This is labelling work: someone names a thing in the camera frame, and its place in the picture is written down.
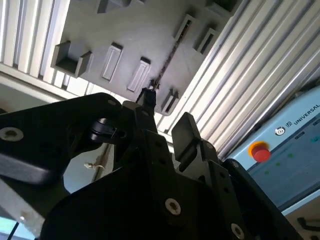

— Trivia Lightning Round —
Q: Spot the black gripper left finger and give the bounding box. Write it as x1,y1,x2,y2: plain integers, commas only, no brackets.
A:
0,87,191,221

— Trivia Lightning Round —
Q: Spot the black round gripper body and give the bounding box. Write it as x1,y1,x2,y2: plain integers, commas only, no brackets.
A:
41,149,226,240

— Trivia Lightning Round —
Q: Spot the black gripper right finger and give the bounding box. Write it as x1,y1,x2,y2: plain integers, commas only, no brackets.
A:
171,111,313,240

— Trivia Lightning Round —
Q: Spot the green RAM stick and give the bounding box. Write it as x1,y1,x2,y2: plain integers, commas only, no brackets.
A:
148,19,193,92

